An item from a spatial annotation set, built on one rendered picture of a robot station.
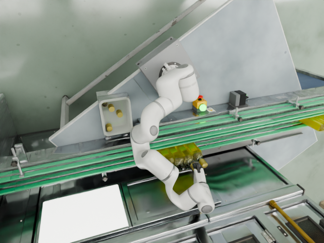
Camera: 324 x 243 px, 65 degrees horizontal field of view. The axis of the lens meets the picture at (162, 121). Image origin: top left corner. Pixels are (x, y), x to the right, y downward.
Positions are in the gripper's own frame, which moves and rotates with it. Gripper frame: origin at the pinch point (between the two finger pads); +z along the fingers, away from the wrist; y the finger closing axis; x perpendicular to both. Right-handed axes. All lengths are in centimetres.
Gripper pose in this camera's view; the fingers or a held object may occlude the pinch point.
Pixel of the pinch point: (195, 168)
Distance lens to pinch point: 140.1
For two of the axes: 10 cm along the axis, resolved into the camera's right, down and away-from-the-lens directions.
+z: -0.6, -4.5, 8.9
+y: -0.3, -8.9, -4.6
